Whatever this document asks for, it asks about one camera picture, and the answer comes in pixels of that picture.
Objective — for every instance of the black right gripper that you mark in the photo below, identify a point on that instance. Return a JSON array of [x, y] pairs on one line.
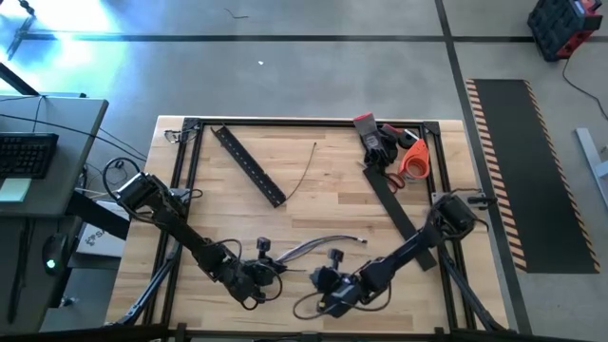
[[342, 294]]

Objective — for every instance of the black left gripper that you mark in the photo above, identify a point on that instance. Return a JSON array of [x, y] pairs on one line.
[[252, 282]]

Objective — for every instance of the black duct cover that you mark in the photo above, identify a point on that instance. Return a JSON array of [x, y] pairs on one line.
[[401, 218]]

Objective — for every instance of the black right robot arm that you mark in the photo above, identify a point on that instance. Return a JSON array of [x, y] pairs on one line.
[[408, 247]]

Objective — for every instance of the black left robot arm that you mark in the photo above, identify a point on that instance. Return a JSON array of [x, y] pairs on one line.
[[183, 230]]

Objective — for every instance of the black work glove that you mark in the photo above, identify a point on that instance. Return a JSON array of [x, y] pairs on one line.
[[390, 147]]

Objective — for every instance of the grey glove with red cuff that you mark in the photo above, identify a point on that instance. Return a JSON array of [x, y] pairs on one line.
[[370, 138]]

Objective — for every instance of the black tape roll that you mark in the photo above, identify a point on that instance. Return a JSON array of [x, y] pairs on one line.
[[407, 138]]

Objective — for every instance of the white cardboard box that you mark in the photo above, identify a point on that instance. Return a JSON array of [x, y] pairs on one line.
[[97, 244]]

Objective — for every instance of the black computer mouse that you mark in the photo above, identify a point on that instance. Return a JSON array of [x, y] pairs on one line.
[[54, 252]]

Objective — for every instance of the black hazard-striped floor mat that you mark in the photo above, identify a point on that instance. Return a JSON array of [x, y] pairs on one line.
[[532, 176]]

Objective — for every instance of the grey desk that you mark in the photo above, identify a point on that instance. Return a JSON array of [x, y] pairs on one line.
[[71, 157]]

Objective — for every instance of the grey side table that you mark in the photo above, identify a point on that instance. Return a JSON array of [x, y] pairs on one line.
[[38, 304]]

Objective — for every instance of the pale green note pad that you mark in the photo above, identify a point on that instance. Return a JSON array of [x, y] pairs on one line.
[[14, 190]]

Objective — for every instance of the black keyboard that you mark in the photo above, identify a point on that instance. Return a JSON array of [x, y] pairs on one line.
[[26, 154]]

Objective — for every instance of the black and red toolbox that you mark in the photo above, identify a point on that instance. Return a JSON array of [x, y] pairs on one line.
[[560, 26]]

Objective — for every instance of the black tripod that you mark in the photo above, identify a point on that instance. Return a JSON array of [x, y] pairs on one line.
[[21, 33]]

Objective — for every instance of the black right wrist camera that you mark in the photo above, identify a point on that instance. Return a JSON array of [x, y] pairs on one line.
[[336, 256]]

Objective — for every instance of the black aluminium table frame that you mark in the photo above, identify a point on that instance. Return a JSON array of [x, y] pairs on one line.
[[309, 122]]

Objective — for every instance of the grey metal post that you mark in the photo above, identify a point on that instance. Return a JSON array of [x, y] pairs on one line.
[[591, 157]]

